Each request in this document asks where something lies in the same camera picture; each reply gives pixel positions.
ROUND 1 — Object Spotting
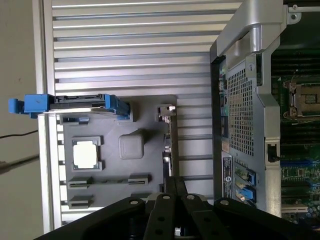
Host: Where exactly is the thin wire locking lever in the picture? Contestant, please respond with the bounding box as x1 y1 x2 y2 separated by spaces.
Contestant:
289 69 299 85

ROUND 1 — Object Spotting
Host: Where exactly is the blue expansion slot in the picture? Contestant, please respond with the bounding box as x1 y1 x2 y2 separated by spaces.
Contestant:
281 160 320 168

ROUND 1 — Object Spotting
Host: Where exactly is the hard disk in blue carrier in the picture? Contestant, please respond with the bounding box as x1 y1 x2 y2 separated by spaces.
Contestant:
7 93 131 125

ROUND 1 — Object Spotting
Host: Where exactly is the CPU socket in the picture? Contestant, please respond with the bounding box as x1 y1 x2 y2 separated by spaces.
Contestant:
283 79 320 118

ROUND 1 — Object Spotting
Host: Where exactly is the grey parts rack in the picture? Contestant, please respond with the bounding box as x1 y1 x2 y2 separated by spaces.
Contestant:
56 94 179 213

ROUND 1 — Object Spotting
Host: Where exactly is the grey open PC case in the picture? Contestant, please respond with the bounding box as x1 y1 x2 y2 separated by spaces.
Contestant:
209 0 320 221

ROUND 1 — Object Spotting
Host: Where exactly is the green motherboard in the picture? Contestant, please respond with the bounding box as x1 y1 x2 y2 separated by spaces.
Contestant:
271 48 320 221

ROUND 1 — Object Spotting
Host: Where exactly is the thin black floor cable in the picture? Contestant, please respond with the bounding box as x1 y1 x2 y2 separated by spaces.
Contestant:
0 129 39 139

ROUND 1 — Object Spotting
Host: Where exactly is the white expansion slot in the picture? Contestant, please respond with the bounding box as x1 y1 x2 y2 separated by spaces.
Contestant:
282 204 309 214

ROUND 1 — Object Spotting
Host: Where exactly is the blue slot clip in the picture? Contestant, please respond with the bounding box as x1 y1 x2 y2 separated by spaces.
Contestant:
235 187 258 204
245 169 258 187

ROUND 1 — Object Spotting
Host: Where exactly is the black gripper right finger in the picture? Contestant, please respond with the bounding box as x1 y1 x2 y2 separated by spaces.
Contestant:
175 176 320 240

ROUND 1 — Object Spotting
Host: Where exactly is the silver CPU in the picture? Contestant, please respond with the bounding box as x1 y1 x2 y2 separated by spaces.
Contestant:
72 141 99 167

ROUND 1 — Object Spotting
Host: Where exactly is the metal socket cover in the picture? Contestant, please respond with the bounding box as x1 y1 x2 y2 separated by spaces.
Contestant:
283 79 320 118

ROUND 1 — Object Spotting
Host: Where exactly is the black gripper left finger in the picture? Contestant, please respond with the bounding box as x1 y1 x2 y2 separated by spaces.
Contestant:
37 176 177 240

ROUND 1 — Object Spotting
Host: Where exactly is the long black expansion slot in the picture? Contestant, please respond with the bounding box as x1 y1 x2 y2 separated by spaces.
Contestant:
281 183 311 191

